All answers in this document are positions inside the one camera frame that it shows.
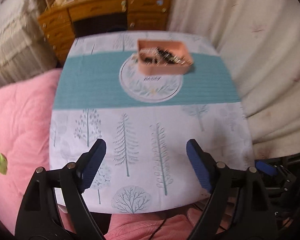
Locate black bead bracelet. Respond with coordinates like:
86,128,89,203
156,47,176,63

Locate pink quilted blanket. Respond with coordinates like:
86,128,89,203
0,68,200,239

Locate teal tree-print tablecloth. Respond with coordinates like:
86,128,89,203
49,31,254,213

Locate white lace-covered cabinet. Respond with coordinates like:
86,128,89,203
0,0,57,87

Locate cream floral curtain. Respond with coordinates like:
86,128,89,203
168,0,300,158

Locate pink jewelry tray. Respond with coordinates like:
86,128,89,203
137,39,194,76

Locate gold chain bracelet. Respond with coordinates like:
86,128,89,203
165,56,191,67

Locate black cable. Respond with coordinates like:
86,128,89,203
148,217,170,240

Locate wooden desk with drawers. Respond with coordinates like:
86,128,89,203
38,0,172,65

